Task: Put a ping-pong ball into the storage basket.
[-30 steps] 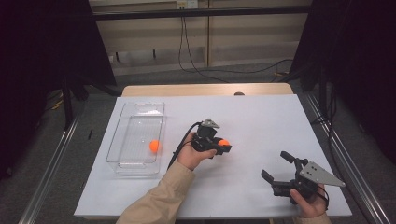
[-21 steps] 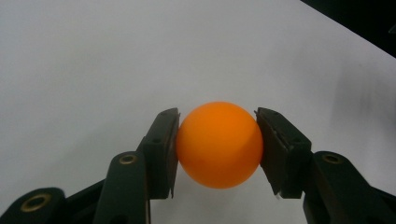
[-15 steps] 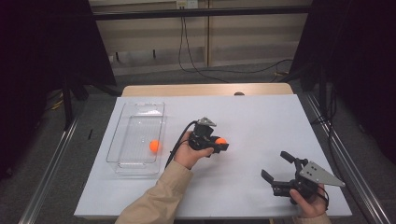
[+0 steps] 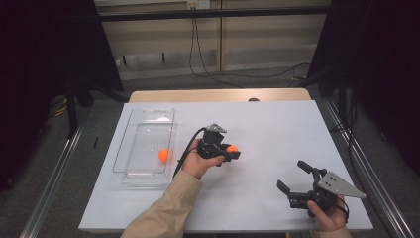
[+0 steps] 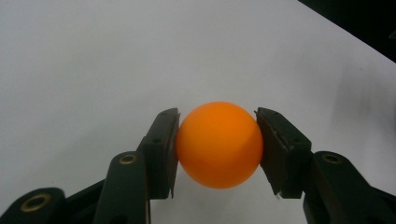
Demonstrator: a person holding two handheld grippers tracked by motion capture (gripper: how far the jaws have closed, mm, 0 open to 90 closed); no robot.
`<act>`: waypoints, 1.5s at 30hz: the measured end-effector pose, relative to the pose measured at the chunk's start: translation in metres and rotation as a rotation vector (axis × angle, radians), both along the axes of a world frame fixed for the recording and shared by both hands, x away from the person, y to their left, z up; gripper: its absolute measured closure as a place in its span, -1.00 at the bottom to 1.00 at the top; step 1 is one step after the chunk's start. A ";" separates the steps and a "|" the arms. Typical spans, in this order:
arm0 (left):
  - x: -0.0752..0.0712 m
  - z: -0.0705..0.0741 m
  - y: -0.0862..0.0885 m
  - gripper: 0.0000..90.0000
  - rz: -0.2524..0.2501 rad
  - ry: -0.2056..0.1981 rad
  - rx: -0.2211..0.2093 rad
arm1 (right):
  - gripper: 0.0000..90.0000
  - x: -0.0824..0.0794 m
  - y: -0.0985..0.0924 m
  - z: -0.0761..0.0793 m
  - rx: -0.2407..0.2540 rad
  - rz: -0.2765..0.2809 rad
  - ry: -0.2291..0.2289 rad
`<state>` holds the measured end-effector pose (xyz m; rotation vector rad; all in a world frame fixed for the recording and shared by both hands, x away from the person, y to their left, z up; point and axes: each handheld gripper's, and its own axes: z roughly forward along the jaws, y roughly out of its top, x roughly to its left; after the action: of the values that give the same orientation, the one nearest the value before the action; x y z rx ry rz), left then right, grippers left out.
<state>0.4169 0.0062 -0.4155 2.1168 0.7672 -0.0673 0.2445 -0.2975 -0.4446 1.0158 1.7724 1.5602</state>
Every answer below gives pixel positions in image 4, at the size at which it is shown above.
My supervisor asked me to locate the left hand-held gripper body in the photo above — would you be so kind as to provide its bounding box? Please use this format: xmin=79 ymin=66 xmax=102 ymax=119
xmin=196 ymin=123 xmax=229 ymax=161

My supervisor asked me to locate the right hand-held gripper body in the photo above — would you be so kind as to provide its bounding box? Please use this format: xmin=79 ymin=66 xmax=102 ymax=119
xmin=286 ymin=168 xmax=368 ymax=219

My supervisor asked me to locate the clear plastic container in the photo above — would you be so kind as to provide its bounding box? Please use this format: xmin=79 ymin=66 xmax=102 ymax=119
xmin=112 ymin=108 xmax=177 ymax=189

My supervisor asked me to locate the person's left hand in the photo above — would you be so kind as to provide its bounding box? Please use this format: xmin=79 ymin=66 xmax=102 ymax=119
xmin=181 ymin=138 xmax=226 ymax=180

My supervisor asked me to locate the person's right hand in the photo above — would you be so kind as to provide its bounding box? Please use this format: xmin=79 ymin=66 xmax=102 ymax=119
xmin=306 ymin=196 xmax=350 ymax=233

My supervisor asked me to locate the white board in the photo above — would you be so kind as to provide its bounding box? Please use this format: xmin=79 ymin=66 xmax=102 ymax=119
xmin=78 ymin=100 xmax=374 ymax=232

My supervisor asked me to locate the wooden table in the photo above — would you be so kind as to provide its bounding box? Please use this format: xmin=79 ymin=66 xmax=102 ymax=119
xmin=128 ymin=87 xmax=312 ymax=103

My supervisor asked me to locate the black horizontal bar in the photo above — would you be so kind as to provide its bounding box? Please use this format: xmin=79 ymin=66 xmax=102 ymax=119
xmin=98 ymin=5 xmax=331 ymax=23

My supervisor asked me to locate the dark curtain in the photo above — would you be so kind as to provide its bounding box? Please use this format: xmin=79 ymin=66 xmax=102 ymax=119
xmin=0 ymin=0 xmax=125 ymax=192
xmin=306 ymin=0 xmax=420 ymax=175

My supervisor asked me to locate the black stand leg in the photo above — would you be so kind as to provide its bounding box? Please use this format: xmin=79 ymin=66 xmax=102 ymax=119
xmin=63 ymin=80 xmax=80 ymax=140

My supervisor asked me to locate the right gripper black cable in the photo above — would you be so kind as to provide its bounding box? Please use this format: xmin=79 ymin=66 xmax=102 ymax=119
xmin=336 ymin=196 xmax=351 ymax=224

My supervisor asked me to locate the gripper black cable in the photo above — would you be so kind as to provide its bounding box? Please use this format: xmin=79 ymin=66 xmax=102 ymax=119
xmin=336 ymin=196 xmax=351 ymax=224
xmin=172 ymin=127 xmax=207 ymax=179

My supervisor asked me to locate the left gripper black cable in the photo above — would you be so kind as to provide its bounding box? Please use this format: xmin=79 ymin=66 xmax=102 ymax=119
xmin=172 ymin=127 xmax=207 ymax=179

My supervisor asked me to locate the metal floor rail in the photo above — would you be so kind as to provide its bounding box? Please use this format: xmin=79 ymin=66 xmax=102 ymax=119
xmin=19 ymin=123 xmax=85 ymax=238
xmin=324 ymin=98 xmax=418 ymax=238

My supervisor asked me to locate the black floor cable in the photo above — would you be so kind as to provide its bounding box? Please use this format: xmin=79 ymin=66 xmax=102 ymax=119
xmin=330 ymin=88 xmax=363 ymax=186

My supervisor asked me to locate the black power cable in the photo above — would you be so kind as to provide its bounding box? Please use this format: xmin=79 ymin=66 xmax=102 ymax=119
xmin=193 ymin=18 xmax=313 ymax=80
xmin=188 ymin=18 xmax=246 ymax=89

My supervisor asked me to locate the white wall socket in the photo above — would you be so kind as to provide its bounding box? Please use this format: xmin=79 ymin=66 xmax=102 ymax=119
xmin=186 ymin=0 xmax=211 ymax=10

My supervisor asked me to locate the yellow cable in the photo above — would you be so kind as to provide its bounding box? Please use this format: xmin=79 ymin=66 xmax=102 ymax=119
xmin=49 ymin=95 xmax=69 ymax=119

